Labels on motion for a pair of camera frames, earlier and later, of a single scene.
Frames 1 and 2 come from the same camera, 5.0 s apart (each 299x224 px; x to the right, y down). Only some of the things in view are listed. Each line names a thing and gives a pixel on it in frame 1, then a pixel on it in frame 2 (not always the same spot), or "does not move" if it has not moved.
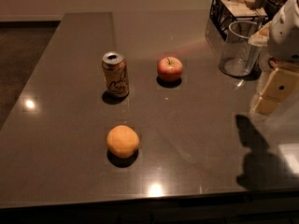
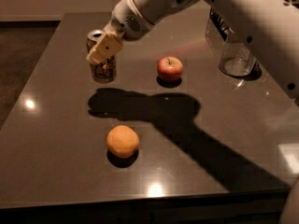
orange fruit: x=122 y=141 does not move
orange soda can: x=115 y=67 → x=106 y=72
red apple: x=169 y=69 does not move
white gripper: x=286 y=39 → x=125 y=19
